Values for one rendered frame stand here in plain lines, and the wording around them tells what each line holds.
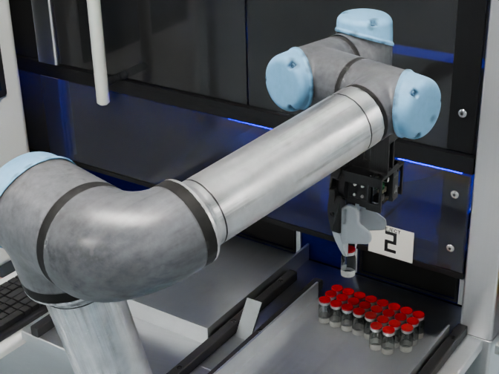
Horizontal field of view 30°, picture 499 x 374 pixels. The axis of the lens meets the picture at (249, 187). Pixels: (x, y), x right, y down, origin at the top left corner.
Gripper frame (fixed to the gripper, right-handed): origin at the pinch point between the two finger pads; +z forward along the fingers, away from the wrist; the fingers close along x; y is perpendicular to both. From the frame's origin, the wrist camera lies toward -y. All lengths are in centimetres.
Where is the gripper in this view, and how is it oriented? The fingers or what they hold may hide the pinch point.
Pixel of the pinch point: (345, 243)
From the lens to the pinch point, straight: 140.0
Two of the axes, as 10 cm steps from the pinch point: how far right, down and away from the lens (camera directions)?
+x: 5.6, -3.8, 7.4
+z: 0.2, 8.9, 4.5
